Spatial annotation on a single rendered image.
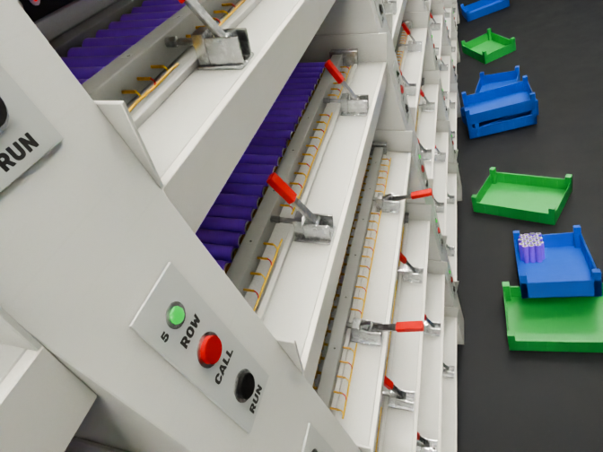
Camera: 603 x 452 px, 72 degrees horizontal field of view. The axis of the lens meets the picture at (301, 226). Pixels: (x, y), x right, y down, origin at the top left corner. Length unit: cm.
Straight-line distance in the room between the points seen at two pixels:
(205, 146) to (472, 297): 136
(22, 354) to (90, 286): 3
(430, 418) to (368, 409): 43
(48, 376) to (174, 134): 16
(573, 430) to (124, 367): 123
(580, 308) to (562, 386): 26
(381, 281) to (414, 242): 34
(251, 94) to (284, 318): 20
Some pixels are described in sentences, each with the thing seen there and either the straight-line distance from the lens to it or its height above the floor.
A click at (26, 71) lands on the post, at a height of 123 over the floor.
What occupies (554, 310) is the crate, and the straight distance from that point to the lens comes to 152.
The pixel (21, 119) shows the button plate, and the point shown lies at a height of 122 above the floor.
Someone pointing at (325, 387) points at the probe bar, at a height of 79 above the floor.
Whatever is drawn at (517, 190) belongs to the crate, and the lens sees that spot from 192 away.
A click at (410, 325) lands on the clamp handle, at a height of 78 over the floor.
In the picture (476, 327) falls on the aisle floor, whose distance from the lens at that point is 149.
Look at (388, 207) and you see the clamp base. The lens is 76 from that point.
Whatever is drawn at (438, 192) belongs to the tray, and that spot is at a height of 36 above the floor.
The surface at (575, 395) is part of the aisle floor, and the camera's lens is 139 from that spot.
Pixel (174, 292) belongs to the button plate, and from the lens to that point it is 23.
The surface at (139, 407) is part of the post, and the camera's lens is 22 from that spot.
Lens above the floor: 124
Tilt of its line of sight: 36 degrees down
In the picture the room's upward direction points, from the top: 28 degrees counter-clockwise
